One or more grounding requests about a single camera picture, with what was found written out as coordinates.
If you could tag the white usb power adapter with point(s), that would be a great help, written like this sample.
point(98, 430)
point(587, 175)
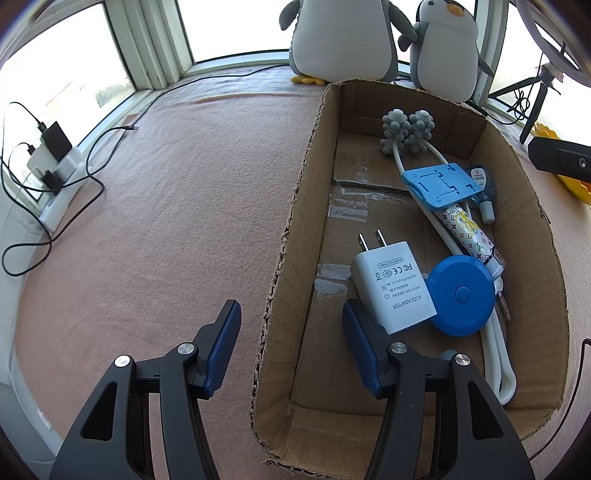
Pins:
point(390, 285)

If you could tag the white power strip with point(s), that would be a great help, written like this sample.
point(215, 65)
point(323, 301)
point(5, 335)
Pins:
point(60, 181)

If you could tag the large plush penguin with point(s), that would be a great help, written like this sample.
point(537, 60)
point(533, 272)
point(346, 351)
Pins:
point(335, 41)

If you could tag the patterned white lighter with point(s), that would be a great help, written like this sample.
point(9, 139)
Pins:
point(472, 238)

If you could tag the black tripod stand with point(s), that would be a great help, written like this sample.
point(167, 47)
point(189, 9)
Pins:
point(525, 99)

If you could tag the silver key with ring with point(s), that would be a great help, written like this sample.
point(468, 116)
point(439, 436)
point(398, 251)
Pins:
point(499, 287)

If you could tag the black charger adapter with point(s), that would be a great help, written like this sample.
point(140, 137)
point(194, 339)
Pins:
point(56, 141)

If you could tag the yellow leaf-shaped fruit bowl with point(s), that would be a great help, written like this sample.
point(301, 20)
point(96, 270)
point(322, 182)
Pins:
point(580, 189)

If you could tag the open cardboard box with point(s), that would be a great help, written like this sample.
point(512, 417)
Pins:
point(310, 410)

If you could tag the small plush penguin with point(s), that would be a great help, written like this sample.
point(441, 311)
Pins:
point(445, 59)

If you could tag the blue plastic phone stand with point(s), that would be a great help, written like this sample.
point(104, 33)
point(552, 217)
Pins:
point(441, 186)

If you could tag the white ring light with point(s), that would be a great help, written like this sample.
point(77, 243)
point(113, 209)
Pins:
point(556, 47)

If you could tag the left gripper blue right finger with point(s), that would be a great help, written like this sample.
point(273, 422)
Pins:
point(364, 342)

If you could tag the white neck massager roller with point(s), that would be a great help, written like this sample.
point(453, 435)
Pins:
point(408, 139)

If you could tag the blue round tape measure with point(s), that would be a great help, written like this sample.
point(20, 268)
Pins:
point(463, 293)

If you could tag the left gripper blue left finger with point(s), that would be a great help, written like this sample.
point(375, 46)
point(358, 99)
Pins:
point(219, 344)

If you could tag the pink lotion bottle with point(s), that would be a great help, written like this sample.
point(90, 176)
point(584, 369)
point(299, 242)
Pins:
point(448, 354)

